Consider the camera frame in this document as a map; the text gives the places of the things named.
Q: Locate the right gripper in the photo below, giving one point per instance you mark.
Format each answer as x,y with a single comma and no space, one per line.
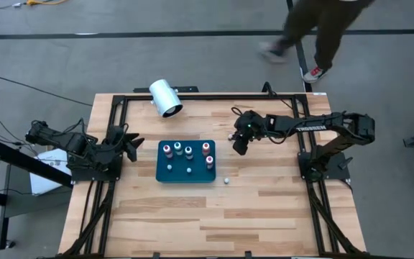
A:
252,126

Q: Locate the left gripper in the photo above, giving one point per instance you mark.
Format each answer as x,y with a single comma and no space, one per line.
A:
117,142

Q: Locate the orange cap food coloring bottle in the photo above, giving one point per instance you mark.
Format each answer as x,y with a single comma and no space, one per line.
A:
167,152

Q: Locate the green cap food coloring bottle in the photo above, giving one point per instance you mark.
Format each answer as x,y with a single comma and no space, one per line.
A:
178,149

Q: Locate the red cap food coloring bottle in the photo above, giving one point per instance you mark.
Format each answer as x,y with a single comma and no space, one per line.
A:
206,149

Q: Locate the pink cap food coloring bottle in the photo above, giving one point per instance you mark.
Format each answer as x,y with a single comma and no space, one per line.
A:
209,162

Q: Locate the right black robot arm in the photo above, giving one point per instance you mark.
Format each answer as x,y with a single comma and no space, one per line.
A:
311,127

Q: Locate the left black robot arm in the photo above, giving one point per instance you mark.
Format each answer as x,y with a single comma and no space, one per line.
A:
81,147

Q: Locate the white cylinder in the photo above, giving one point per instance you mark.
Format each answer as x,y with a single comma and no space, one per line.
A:
164,95

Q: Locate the blue plastic tray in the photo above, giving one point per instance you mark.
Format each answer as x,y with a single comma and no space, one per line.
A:
196,176

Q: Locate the black mounting bar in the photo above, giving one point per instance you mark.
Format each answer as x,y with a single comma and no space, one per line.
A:
189,88

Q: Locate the white box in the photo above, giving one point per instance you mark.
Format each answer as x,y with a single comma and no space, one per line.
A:
45,180

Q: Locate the black support bar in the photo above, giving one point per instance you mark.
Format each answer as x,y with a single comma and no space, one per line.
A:
31,164

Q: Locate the person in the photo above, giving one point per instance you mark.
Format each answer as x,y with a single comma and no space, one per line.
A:
329,21

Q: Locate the black upright bar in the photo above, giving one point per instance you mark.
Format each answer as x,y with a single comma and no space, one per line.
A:
4,223

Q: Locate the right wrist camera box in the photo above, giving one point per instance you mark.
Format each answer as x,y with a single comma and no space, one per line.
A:
240,146

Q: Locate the black aluminium table frame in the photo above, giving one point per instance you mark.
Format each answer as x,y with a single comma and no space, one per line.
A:
210,97

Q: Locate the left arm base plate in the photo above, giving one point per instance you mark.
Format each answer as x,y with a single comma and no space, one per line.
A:
95,176

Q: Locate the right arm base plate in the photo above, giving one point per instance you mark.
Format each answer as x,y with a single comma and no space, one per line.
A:
336,172

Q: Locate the small black bracket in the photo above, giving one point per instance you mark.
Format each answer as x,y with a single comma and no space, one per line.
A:
155,255
248,255

